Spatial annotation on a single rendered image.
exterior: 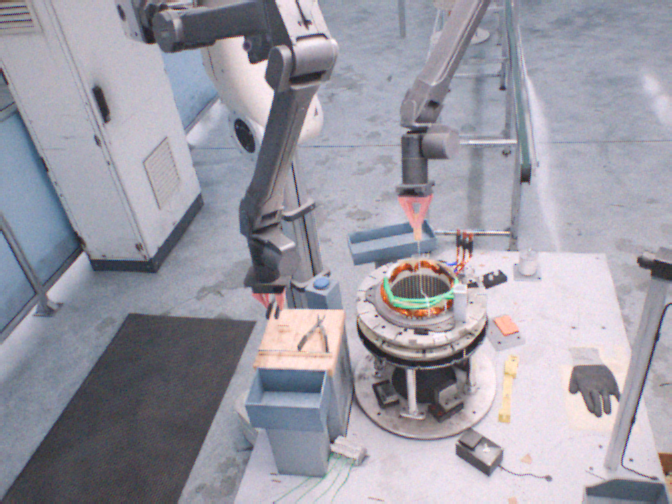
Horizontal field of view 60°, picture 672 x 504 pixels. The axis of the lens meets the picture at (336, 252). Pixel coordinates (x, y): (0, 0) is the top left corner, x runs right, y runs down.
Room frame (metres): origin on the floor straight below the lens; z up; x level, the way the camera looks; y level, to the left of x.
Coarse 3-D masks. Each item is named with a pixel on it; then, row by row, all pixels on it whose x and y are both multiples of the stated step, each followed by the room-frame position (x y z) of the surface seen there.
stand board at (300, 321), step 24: (288, 312) 1.13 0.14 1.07; (312, 312) 1.12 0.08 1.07; (336, 312) 1.11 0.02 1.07; (264, 336) 1.06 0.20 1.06; (288, 336) 1.05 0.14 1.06; (312, 336) 1.03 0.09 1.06; (336, 336) 1.02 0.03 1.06; (264, 360) 0.98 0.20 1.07; (288, 360) 0.97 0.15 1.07; (312, 360) 0.96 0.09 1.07; (336, 360) 0.96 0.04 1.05
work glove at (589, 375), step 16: (576, 352) 1.11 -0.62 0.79; (592, 352) 1.10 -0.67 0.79; (576, 368) 1.05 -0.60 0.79; (592, 368) 1.03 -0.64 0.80; (608, 368) 1.03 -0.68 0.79; (576, 384) 1.00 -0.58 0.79; (592, 384) 0.98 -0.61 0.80; (608, 384) 0.97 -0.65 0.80; (592, 400) 0.94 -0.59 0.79; (608, 400) 0.92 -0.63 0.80
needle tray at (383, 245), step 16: (400, 224) 1.46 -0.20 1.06; (352, 240) 1.45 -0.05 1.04; (368, 240) 1.45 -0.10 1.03; (384, 240) 1.44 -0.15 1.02; (400, 240) 1.43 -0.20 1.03; (416, 240) 1.42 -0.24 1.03; (432, 240) 1.36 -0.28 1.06; (352, 256) 1.36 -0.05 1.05; (368, 256) 1.35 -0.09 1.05; (384, 256) 1.35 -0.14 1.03; (400, 256) 1.35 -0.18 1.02
